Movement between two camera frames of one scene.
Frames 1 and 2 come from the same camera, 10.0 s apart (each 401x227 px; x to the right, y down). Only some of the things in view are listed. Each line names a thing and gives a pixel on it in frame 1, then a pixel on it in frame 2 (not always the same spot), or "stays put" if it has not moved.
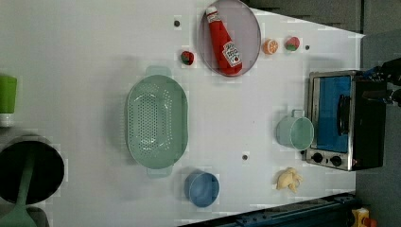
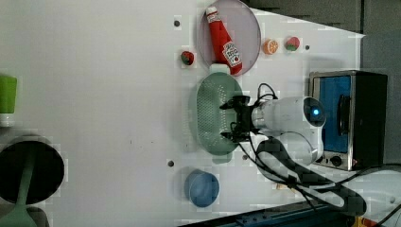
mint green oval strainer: [157, 121] -> [217, 88]
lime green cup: [8, 94] stays put
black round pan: [47, 169] stays put
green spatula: [19, 216] stays put
